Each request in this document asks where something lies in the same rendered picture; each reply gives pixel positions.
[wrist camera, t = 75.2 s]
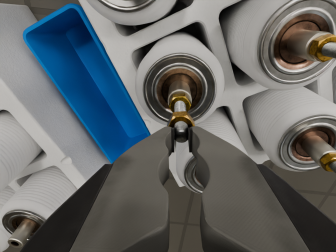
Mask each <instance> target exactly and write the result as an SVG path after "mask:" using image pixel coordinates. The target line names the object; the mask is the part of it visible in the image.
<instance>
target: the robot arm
mask: <svg viewBox="0 0 336 252"><path fill-rule="evenodd" d="M188 147H189V153H192V154H193V155H194V156H195V158H196V159H197V161H196V178H197V179H198V180H199V181H200V182H201V184H202V185H203V187H204V190H203V192H202V195H201V210H200V233H201V242H202V249H203V251H204V252H336V223H335V222H334V221H333V220H331V219H330V218H329V217H328V216H327V215H326V214H325V213H323V212H322V211H321V210H320V209H319V208H317V207H316V206H315V205H314V204H313V203H311V202H310V201H309V200H308V199H307V198H305V197H304V196H303V195H302V194H301V193H299V192H298V191H297V190H296V189H295V188H293V187H292V186H291V185H290V184H289V183H287V182H286V181H285V180H284V179H283V178H281V177H280V176H279V175H278V174H276V173H275V172H274V171H273V170H272V169H270V168H269V167H268V166H267V165H266V164H257V163H256V162H254V161H253V160H252V159H251V158H250V157H249V156H247V155H246V154H245V153H244V152H242V151H241V150H240V149H238V148H237V147H235V146H234V145H232V144H231V143H229V142H227V141H225V140H223V139H221V138H220V137H218V136H216V135H214V134H212V133H210V132H208V131H207V130H205V129H203V128H201V127H199V126H192V127H188ZM174 152H175V128H174V127H170V126H165V127H163V128H161V129H160V130H158V131H156V132H155V133H153V134H151V135H150V136H148V137H146V138H144V139H143V140H141V141H139V142H138V143H136V144H135V145H133V146H132V147H130V148H129V149H128V150H126V151H125V152H124V153H123V154H122V155H120V156H119V157H118V158H117V159H116V160H115V161H114V162H113V163H112V164H104V165H103V166H102V167H101V168H100V169H99V170H98V171H97V172H96V173H95V174H94V175H93V176H92V177H90V178H89V179H88V180H87V181H86V182H85V183H84V184H83V185H82V186H81V187H80V188H79V189H78V190H77V191H76V192H75V193H73V194H72V195H71V196H70V197H69V198H68V199H67V200H66V201H65V202H64V203H63V204H62V205H61V206H60V207H59V208H58V209H56V210H55V211H54V212H53V213H52V214H51V215H50V216H49V217H48V218H47V220H46V221H45V222H44V223H43V224H42V225H41V226H40V227H39V228H38V229H37V231H36V232H35V233H34V234H33V235H32V237H31V238H30V239H29V240H28V242H27V243H26V244H25V245H24V247H23V248H22V249H21V251H20V252H168V249H169V236H170V215H169V194H168V192H167V190H166V189H165V188H164V184H165V182H166V181H167V180H168V179H169V176H170V173H169V156H170V155H171V154H172V153H174Z"/></svg>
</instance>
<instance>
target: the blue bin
mask: <svg viewBox="0 0 336 252"><path fill-rule="evenodd" d="M22 36H23V40H24V42H25V44H26V45H27V46H28V48H29V49H30V51H31V52H32V53H33V55H34V56H35V58H36V59H37V60H38V62H39V63H40V65H41V66H42V67H43V69H44V70H45V72H46V73H47V74H48V76H49V77H50V79H51V80H52V81H53V83H54V84H55V86H56V87H57V88H58V90H59V91H60V93H61V94H62V95H63V97H64V98H65V100H66V101H67V102H68V104H69V105H70V107H71V108H72V110H73V111H74V112H75V114H76V115H77V117H78V118H79V119H80V121H81V122H82V124H83V125H84V126H85V128H86V129H87V131H88V132H89V133H90V135H91V136H92V138H93V139H94V140H95V142H96V143H97V145H98V146H99V147H100V149H101V150H102V152H103V153H104V154H105V156H106V157H107V159H108V160H109V161H110V163H111V164H112V163H113V162H114V161H115V160H116V159H117V158H118V157H119V156H120V155H122V154H123V153H124V152H125V151H127V150H128V149H129V148H131V147H132V146H133V145H135V144H136V143H138V142H140V141H141V140H143V139H145V138H147V137H148V136H150V135H151V134H150V132H149V130H148V128H147V126H146V124H145V122H144V120H143V119H142V117H141V115H140V113H139V111H138V110H137V108H136V106H135V104H134V102H133V100H132V98H131V97H130V95H129V93H128V91H127V89H126V87H125V85H124V84H123V82H122V80H121V78H120V76H119V74H118V72H117V71H116V69H115V67H114V65H113V63H112V61H111V59H110V58H109V56H108V54H107V52H106V49H105V47H104V45H103V44H102V42H101V41H100V39H99V37H98V35H97V34H96V32H95V30H94V28H93V26H92V24H91V22H90V21H89V19H88V17H87V15H86V13H85V11H84V9H83V8H82V7H81V6H80V5H78V4H74V3H69V4H66V5H65V6H63V7H61V8H60V9H58V10H56V11H55V12H53V13H51V14H49V15H48V16H46V17H44V18H43V19H41V20H39V21H38V22H36V23H34V24H32V25H31V26H29V27H27V28H26V29H25V30H24V31H23V34H22Z"/></svg>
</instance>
